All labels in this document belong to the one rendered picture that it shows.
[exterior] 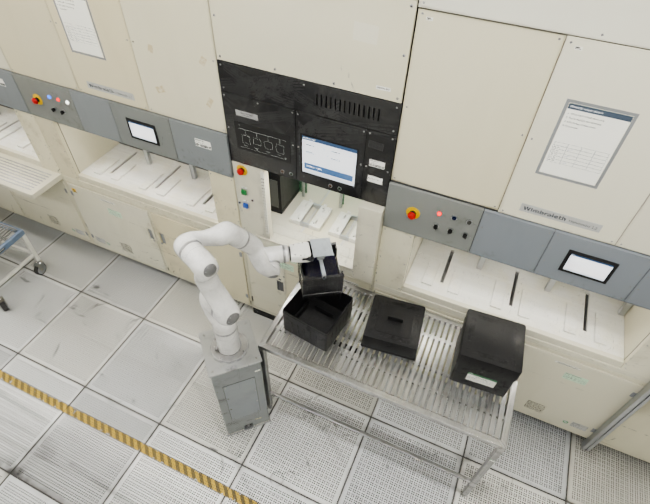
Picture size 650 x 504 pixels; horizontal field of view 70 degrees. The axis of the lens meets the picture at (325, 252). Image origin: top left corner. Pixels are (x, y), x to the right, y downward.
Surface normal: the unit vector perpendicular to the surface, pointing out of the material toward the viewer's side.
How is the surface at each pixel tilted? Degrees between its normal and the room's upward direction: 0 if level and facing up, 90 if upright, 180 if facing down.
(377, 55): 89
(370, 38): 88
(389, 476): 0
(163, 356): 0
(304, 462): 0
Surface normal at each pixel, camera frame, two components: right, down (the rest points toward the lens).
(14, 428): 0.03, -0.68
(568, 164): -0.40, 0.66
